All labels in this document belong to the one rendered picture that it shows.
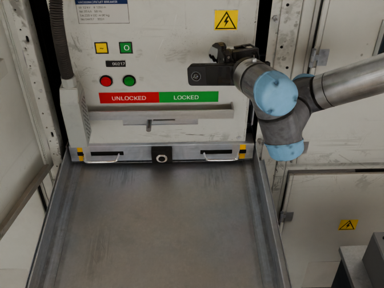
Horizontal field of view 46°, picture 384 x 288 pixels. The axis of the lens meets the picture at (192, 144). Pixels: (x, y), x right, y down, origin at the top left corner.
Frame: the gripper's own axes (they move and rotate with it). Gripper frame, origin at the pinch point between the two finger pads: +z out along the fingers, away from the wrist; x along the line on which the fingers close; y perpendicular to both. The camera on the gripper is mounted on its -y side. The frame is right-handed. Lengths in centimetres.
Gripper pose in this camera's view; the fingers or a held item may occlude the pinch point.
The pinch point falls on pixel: (210, 54)
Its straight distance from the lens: 114.4
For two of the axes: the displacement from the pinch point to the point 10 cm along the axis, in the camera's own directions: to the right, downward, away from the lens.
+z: -2.8, -4.1, 8.7
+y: 9.6, -1.9, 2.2
